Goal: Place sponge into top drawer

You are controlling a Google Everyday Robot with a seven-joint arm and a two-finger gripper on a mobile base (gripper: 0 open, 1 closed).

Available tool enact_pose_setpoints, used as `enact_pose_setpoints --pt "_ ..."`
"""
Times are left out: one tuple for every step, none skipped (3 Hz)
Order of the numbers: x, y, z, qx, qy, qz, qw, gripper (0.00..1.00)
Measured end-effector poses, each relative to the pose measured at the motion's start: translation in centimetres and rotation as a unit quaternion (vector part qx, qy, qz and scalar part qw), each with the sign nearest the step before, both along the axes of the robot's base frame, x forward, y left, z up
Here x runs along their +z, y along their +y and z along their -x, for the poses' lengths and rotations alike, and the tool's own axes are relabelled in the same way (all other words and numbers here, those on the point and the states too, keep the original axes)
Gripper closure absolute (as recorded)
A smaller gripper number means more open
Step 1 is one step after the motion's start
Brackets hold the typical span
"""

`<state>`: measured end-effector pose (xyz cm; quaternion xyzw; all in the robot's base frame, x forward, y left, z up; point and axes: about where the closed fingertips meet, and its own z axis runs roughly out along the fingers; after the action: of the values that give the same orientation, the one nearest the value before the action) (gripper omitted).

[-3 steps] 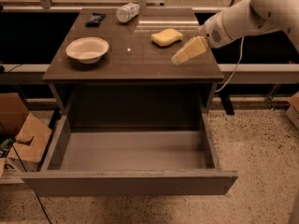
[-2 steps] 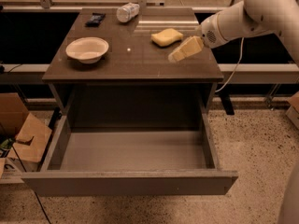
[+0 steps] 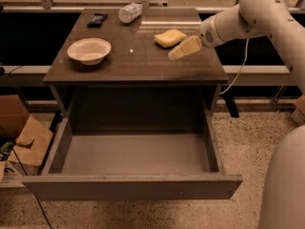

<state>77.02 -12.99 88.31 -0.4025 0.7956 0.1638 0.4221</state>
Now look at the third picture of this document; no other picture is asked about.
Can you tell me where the dark blue snack packet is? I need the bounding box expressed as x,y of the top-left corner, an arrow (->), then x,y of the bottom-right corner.
87,13 -> 108,28

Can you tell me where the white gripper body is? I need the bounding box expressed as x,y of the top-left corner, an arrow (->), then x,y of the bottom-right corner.
197,15 -> 224,48

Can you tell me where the white paper bowl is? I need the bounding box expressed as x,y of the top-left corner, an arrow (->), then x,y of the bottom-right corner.
67,38 -> 112,66

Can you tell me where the clear plastic bottle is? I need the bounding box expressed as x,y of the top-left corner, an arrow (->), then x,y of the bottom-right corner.
119,3 -> 143,24

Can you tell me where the cardboard box at right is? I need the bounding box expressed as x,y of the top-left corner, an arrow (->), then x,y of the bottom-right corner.
292,95 -> 305,125

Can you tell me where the dark brown cabinet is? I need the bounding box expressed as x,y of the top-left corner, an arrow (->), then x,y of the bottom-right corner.
44,8 -> 228,114

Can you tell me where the black floor cable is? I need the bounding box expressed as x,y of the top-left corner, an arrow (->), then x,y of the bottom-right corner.
0,124 -> 55,229

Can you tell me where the brown cardboard box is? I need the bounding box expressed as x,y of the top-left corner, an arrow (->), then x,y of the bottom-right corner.
0,95 -> 52,176

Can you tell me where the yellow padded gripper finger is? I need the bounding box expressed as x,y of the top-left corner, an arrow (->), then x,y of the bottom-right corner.
168,35 -> 202,61

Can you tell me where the open grey top drawer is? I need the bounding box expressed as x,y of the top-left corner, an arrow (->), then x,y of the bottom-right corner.
22,94 -> 244,202

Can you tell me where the yellow sponge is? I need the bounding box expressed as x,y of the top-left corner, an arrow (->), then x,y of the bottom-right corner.
154,29 -> 187,48

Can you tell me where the white cable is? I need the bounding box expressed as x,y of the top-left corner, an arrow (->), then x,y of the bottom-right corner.
218,37 -> 251,96

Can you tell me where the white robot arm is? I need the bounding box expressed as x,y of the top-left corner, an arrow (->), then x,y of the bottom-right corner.
169,0 -> 305,229

